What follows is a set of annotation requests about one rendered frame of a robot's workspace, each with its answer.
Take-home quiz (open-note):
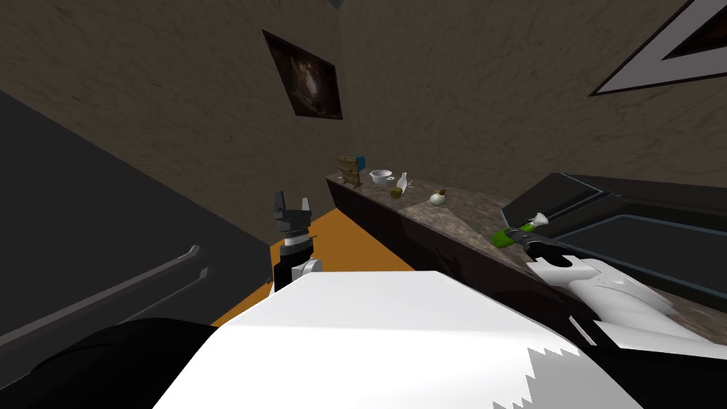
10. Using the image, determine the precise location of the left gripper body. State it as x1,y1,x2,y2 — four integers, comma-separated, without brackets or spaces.
276,207,313,237

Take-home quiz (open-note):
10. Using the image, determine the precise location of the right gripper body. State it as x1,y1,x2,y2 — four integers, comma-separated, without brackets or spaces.
507,226,547,252

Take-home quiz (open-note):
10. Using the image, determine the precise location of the green rounded object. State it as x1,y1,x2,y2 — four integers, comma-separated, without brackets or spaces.
491,224,536,250

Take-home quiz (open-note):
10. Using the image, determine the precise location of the wooden slatted rack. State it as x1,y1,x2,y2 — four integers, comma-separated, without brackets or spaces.
337,156,364,189

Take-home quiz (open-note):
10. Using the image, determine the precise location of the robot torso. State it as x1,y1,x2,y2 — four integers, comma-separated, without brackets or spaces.
152,270,645,409

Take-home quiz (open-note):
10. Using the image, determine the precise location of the dark grey refrigerator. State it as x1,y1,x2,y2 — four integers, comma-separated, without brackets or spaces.
0,89,274,393

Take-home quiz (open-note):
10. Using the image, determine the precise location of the black framed white-bordered picture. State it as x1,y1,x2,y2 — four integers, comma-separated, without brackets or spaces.
587,0,727,97

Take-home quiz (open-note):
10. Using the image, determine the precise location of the dark brown wall picture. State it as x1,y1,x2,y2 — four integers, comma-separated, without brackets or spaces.
261,28,344,121

